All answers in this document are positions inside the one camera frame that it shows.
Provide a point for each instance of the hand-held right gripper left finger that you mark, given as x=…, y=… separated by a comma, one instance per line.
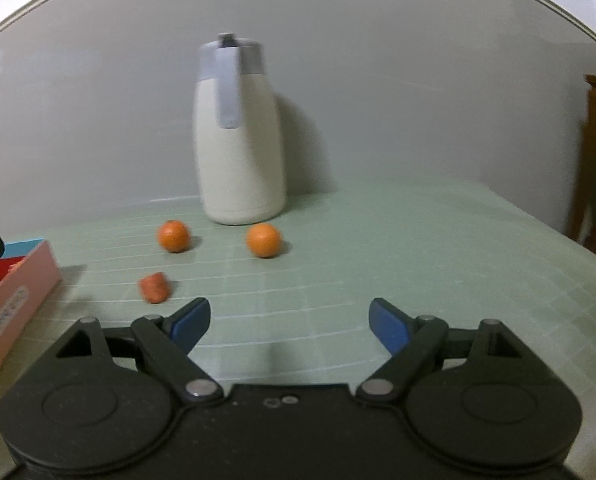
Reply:
x=190, y=322

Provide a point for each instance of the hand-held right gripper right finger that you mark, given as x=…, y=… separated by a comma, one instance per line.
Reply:
x=390, y=325

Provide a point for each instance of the orange carrot piece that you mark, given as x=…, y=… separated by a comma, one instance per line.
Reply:
x=155, y=288

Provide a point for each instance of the pink cardboard box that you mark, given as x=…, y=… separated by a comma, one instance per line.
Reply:
x=12, y=320

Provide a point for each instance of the orange tangerine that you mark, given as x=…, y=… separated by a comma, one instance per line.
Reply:
x=173, y=236
x=264, y=240

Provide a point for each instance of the green checkered tablecloth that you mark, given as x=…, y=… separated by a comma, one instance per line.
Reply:
x=328, y=260

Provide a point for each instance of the white thermos jug grey lid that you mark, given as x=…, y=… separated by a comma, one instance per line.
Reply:
x=243, y=170

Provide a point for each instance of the carved wooden stand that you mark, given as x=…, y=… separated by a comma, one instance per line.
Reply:
x=595, y=125

